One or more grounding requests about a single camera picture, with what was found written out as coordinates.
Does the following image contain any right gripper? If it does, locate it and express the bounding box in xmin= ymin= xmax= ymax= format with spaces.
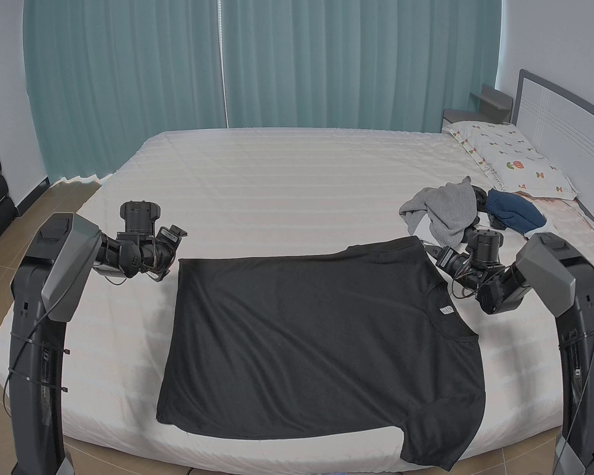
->
xmin=426 ymin=244 xmax=471 ymax=280

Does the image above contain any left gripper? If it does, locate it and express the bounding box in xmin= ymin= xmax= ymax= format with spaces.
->
xmin=148 ymin=225 xmax=189 ymax=283

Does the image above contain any black T-shirt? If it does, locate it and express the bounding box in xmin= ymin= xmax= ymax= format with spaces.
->
xmin=156 ymin=237 xmax=487 ymax=466

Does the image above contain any pile of clothes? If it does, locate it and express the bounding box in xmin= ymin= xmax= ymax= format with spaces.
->
xmin=398 ymin=176 xmax=555 ymax=248

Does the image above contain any bed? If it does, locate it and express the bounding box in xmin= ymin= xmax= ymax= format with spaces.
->
xmin=0 ymin=70 xmax=594 ymax=469

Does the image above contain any white printed pillow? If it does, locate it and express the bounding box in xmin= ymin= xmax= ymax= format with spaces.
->
xmin=448 ymin=121 xmax=578 ymax=201

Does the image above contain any grey bedside table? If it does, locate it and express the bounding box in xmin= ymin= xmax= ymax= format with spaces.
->
xmin=442 ymin=84 xmax=514 ymax=132

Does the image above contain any blue-green curtain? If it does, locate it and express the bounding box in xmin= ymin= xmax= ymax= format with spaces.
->
xmin=220 ymin=0 xmax=503 ymax=132
xmin=24 ymin=0 xmax=227 ymax=184

